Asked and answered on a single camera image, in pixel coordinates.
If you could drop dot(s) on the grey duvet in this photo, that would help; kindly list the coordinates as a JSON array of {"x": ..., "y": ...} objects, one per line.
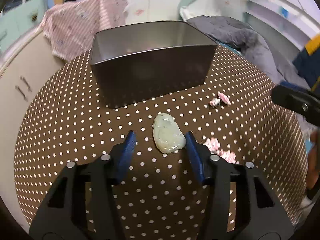
[{"x": 237, "y": 35}]

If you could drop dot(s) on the pink bow hair clip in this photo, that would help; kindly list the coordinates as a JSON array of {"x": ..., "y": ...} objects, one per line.
[
  {"x": 220, "y": 99},
  {"x": 221, "y": 151}
]

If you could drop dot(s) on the dark blue garment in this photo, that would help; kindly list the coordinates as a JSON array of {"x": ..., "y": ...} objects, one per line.
[{"x": 307, "y": 62}]

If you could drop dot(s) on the narrow teal drawer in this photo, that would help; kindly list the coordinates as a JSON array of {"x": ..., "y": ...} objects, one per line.
[{"x": 30, "y": 10}]

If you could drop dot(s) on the faint pink butterfly sticker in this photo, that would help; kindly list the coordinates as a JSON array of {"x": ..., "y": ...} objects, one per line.
[{"x": 140, "y": 12}]

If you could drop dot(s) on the brown polka dot tablecloth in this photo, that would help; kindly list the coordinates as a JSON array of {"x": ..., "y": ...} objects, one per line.
[{"x": 160, "y": 200}]

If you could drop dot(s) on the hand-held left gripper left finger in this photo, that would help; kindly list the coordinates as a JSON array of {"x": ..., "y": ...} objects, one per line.
[{"x": 127, "y": 152}]

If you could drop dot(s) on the person's right hand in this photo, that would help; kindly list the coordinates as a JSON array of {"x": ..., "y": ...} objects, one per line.
[{"x": 314, "y": 165}]

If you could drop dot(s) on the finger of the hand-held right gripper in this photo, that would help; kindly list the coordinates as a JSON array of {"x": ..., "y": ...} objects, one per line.
[{"x": 292, "y": 100}]

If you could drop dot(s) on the grey metal box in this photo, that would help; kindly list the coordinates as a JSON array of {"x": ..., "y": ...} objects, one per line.
[{"x": 152, "y": 75}]

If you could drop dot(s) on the small blue shelf item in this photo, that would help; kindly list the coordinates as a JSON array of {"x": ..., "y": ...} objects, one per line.
[{"x": 284, "y": 10}]

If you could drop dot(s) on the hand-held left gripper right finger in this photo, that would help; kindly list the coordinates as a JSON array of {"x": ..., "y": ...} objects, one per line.
[{"x": 193, "y": 155}]

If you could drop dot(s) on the pink checkered cloth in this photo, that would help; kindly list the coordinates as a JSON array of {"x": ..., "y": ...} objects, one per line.
[{"x": 75, "y": 25}]

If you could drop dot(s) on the pale green jade pendant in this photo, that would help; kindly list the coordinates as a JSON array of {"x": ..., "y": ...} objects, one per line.
[{"x": 167, "y": 135}]

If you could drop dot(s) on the beige low cabinet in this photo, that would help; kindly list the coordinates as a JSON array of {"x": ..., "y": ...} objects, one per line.
[{"x": 20, "y": 62}]

